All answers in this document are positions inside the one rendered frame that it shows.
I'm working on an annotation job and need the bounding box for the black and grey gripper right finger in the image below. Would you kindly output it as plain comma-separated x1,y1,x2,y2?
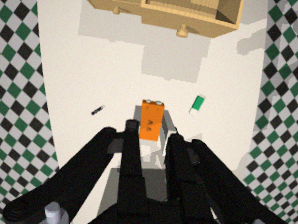
159,109,288,224

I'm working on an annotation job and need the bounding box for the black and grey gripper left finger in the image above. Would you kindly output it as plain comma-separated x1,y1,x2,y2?
2,105,151,224

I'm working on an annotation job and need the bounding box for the small green block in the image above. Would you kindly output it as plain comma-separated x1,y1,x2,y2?
188,95,204,116

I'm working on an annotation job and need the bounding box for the orange nine-volt battery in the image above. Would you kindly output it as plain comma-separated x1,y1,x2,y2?
139,99,165,141

